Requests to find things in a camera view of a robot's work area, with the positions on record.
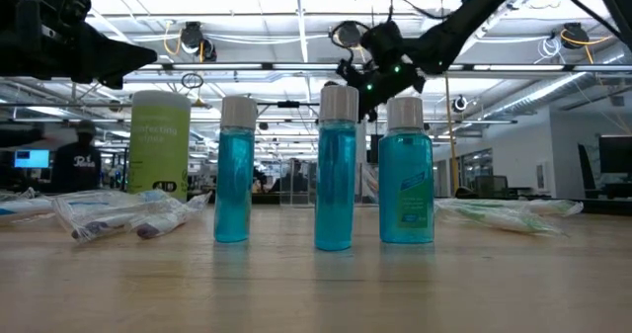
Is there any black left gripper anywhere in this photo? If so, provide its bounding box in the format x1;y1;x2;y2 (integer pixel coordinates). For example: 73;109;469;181
0;0;158;89

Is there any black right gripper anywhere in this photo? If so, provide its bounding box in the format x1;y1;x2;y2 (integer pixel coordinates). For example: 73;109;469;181
323;19;427;124

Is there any blue mouthwash bottle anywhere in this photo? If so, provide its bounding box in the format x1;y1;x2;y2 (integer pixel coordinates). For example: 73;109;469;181
377;95;436;246
212;95;260;244
313;84;360;252

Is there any bagged purple toothbrush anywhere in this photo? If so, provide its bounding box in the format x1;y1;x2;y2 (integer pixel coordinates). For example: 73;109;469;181
50;194;167;244
128;191;213;241

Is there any bagged blue toothbrush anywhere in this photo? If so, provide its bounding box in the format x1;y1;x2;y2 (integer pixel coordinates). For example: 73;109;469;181
0;189;172;225

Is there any green wipes canister white lid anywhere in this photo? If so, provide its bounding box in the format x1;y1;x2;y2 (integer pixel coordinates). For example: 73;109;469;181
126;89;193;203

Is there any long ceiling light bar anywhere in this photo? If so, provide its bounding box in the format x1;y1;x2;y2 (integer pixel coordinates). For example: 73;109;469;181
122;61;632;73

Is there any person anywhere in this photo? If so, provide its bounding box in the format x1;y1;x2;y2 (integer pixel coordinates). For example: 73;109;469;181
50;119;104;195

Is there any computer monitor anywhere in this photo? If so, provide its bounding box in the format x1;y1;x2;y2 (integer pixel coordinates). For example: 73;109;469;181
13;148;51;170

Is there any mesh office chair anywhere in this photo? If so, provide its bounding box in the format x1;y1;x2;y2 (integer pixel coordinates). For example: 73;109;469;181
472;174;511;199

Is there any black desk monitor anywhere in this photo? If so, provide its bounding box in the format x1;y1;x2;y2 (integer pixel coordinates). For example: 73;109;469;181
597;134;632;176

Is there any black hanging cable loop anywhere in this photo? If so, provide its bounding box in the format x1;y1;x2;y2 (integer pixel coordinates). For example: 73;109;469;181
180;71;205;91

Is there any yellow hanging cable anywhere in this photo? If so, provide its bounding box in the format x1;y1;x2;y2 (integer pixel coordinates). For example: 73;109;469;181
437;0;461;197

